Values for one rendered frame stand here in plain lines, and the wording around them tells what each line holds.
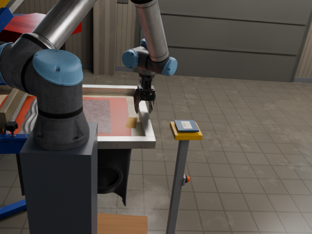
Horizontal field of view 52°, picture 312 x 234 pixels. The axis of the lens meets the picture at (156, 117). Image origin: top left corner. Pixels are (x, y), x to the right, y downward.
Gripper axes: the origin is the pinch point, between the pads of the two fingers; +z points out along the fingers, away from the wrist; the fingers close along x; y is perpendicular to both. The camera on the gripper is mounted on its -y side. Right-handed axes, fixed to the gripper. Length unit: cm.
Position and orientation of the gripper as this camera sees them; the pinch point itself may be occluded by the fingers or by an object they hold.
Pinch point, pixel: (143, 110)
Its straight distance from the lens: 157.5
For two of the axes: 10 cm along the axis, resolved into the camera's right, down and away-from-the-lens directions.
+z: -0.9, 8.8, 4.6
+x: 9.9, 0.1, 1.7
